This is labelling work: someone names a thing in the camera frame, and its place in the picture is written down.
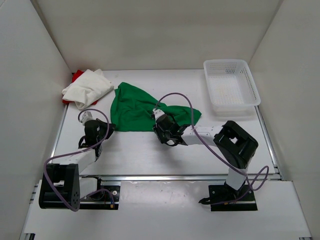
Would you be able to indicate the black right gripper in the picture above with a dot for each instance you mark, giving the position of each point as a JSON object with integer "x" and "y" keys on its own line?
{"x": 158, "y": 129}

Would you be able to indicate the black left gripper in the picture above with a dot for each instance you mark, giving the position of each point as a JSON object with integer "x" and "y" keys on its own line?
{"x": 112, "y": 128}

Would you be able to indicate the green t shirt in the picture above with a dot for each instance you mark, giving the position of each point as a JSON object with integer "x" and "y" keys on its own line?
{"x": 132, "y": 109}

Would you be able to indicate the white t shirt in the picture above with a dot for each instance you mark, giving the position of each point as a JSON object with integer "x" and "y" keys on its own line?
{"x": 106, "y": 85}

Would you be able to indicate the red t shirt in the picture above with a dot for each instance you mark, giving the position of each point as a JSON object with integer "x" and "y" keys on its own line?
{"x": 83, "y": 89}

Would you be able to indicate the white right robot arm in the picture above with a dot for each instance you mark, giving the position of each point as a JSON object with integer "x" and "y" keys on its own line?
{"x": 235, "y": 144}

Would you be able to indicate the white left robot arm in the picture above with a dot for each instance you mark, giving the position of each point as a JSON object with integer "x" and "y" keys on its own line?
{"x": 62, "y": 186}

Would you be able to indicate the white plastic basket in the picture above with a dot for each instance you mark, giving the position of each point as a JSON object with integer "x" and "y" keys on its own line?
{"x": 231, "y": 87}

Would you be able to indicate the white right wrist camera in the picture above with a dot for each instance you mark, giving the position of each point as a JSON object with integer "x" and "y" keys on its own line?
{"x": 157, "y": 113}

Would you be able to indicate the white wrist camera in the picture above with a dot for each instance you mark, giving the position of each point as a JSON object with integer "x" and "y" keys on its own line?
{"x": 157, "y": 113}
{"x": 86, "y": 116}

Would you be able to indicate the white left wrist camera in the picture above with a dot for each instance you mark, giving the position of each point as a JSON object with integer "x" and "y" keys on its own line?
{"x": 86, "y": 116}

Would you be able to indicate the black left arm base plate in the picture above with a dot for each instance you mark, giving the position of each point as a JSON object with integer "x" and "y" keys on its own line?
{"x": 104, "y": 200}

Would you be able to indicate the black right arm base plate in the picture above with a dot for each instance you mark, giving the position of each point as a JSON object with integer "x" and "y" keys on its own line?
{"x": 224, "y": 199}

